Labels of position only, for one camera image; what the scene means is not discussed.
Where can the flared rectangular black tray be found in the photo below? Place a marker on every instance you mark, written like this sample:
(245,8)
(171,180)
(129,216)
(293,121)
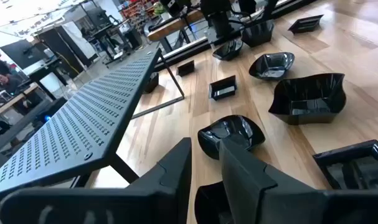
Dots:
(305,24)

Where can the wooden desk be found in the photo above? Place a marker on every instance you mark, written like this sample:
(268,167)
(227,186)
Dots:
(11,101)

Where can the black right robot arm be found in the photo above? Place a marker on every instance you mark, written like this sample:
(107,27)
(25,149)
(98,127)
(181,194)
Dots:
(220,21)

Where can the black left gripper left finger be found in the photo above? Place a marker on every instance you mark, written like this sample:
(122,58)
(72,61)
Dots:
(163,193)

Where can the rounded square black bowl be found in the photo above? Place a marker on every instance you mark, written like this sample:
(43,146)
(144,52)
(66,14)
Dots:
(227,50)
(229,127)

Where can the wooden table with black legs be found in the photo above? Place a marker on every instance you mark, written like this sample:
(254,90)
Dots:
(170,28)

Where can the pointed-corner square black bowl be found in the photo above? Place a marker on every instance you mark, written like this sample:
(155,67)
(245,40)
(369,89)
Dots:
(271,66)

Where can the large wavy square black bowl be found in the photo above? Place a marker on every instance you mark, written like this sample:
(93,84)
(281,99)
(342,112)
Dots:
(307,99)

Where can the black perforated metal shelf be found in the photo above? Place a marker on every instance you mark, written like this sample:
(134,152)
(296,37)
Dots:
(83,124)

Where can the black plastic bowl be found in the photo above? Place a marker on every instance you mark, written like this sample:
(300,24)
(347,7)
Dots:
(209,202)

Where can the black cabinet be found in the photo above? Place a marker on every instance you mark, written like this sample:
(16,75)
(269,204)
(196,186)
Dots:
(51,43)

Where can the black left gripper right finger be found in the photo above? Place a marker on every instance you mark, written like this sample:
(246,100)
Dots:
(254,193)

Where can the black computer case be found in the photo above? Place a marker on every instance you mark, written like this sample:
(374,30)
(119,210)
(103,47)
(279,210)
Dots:
(50,110)

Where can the square black tray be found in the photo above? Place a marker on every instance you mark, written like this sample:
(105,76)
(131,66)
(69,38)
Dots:
(350,169)

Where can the small rectangular black dish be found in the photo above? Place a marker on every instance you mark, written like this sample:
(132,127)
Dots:
(223,88)
(185,68)

